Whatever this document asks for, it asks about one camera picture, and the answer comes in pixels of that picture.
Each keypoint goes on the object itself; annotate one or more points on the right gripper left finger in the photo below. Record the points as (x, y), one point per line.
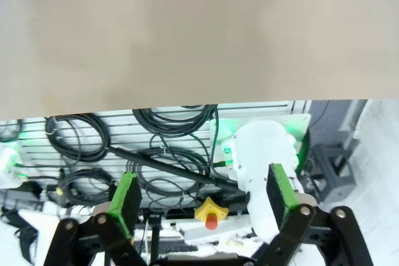
(124, 203)

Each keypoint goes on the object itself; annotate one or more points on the yellow red emergency stop button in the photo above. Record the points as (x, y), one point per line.
(212, 211)

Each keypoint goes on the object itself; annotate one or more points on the black power box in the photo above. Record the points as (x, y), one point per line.
(18, 197)

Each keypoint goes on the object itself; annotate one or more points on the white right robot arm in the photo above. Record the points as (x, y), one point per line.
(262, 154)

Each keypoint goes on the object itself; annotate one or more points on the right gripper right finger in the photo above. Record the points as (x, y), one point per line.
(280, 197)

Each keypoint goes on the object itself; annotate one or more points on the aluminium slatted frame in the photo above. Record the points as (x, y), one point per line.
(74, 135)

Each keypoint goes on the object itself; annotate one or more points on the black metal bracket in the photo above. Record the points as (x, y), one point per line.
(336, 182)

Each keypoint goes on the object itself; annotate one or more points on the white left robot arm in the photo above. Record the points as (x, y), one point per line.
(9, 160)

